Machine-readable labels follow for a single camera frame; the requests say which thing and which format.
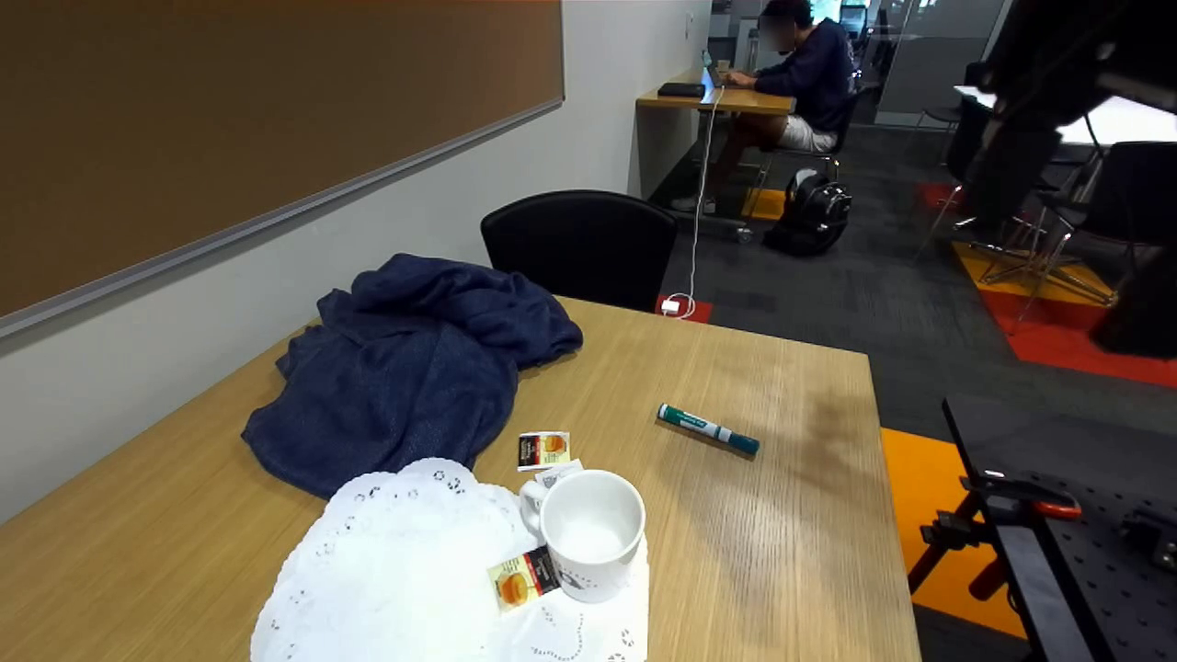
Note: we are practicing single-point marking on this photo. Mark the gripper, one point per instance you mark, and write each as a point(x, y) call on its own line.
point(1067, 46)

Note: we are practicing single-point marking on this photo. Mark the green marker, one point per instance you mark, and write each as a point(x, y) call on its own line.
point(708, 428)

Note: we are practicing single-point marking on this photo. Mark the white mug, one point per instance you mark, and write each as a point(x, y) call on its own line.
point(588, 538)

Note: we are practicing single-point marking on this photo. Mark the white table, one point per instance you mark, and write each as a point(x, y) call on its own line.
point(1122, 119)

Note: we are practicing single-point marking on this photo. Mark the group of black chairs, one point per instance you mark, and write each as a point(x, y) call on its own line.
point(1131, 193)

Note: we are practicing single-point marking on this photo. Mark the black office chair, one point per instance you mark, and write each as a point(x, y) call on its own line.
point(841, 129)

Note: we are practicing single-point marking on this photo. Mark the person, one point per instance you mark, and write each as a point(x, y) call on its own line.
point(814, 74)

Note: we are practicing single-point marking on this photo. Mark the black backpack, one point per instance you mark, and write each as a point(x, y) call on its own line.
point(811, 213)

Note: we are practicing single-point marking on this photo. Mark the wooden desk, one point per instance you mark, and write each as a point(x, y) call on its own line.
point(736, 99)

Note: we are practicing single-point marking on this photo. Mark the laptop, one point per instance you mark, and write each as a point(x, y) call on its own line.
point(710, 74)

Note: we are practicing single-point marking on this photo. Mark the black pouch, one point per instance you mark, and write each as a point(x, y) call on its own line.
point(680, 89)

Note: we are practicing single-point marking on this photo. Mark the black device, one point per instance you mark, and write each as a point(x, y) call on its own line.
point(1154, 538)

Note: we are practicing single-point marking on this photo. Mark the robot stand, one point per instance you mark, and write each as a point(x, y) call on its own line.
point(1085, 570)

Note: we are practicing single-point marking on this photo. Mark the white tea bag packet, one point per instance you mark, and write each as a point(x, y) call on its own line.
point(555, 476)

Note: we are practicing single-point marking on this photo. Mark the dark blue cloth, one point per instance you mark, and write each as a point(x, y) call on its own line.
point(414, 368)

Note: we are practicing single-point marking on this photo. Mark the white paper doily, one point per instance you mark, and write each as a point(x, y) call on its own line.
point(405, 561)

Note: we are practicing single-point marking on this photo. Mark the brown bulletin board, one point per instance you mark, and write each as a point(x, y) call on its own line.
point(230, 119)

